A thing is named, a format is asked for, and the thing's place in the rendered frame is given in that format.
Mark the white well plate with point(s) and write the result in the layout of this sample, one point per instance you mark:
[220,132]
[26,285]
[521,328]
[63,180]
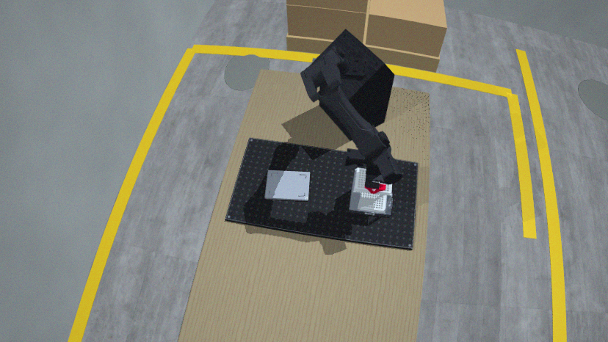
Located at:
[378,206]
[360,179]

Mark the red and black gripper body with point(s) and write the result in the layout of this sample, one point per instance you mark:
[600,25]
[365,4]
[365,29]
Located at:
[370,178]

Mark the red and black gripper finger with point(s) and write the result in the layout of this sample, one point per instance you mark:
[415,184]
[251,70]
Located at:
[381,188]

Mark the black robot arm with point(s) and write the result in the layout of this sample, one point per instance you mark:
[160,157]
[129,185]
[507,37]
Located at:
[367,139]

